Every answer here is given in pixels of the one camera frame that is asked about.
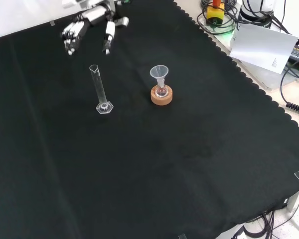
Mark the pale board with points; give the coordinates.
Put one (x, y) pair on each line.
(261, 47)

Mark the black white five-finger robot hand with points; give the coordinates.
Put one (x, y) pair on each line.
(97, 16)

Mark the black bench cloth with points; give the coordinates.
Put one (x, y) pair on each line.
(139, 161)

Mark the yellow stop button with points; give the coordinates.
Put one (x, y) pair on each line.
(215, 13)

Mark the clear graduated cylinder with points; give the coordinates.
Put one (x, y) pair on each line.
(99, 87)

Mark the clear round-bottom flask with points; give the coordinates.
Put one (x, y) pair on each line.
(162, 92)

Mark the clear plastic funnel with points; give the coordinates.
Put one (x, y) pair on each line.
(159, 72)

